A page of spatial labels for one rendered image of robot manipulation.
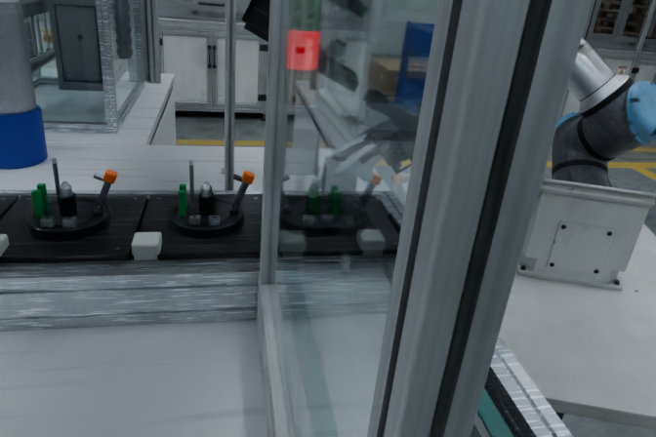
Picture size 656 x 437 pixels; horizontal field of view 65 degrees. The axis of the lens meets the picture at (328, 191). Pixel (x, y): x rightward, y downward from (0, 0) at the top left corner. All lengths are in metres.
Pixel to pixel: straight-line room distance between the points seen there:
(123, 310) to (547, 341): 0.74
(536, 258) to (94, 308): 0.88
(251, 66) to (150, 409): 4.37
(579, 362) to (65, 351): 0.84
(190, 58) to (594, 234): 4.23
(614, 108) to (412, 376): 1.05
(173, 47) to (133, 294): 4.16
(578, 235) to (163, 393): 0.85
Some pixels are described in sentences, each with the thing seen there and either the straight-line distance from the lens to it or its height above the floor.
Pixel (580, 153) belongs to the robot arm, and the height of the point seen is 1.11.
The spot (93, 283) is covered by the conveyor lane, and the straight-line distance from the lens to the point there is 0.91.
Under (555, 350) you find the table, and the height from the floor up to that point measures 0.86.
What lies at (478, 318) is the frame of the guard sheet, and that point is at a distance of 0.18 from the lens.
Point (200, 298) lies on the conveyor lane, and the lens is 0.91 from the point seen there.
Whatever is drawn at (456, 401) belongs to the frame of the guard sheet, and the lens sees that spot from 0.20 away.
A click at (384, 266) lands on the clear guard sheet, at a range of 0.24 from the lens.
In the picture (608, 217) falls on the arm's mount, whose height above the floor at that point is 1.02.
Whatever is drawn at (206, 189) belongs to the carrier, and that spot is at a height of 1.04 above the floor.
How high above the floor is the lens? 1.44
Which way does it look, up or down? 24 degrees down
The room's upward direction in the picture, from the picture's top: 5 degrees clockwise
